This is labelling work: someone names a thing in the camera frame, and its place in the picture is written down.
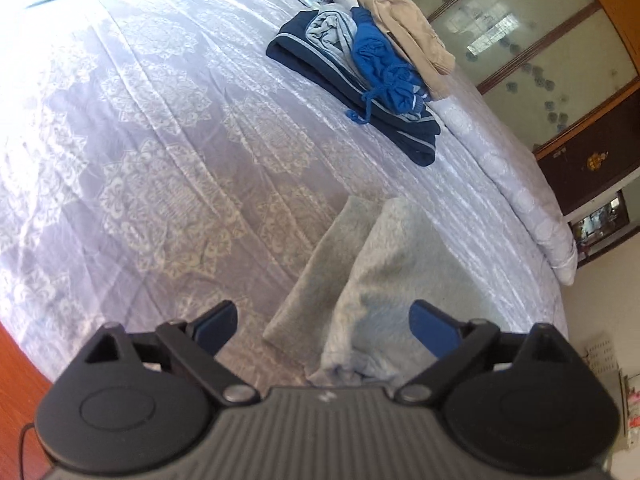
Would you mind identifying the blue drawstring garment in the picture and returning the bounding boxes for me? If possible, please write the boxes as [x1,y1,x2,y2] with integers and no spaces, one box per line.
[350,6,427,122]

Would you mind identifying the beige folded garment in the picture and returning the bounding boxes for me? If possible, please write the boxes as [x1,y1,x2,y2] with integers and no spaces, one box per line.
[357,0,456,101]

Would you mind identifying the navy striped folded garment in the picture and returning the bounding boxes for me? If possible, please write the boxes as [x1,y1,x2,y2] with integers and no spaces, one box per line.
[266,11,440,167]

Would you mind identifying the dark brown wooden door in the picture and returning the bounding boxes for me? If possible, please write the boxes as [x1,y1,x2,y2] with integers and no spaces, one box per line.
[534,89,640,266]

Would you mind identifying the grey folded garment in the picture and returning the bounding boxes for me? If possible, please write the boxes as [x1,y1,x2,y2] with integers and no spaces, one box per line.
[305,6,357,72]

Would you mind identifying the wooden wardrobe with glass doors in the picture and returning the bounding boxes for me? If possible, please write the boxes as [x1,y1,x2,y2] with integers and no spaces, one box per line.
[413,0,639,152]

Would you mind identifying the lavender patterned bedspread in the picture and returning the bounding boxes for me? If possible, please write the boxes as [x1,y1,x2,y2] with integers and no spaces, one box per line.
[1,0,577,388]

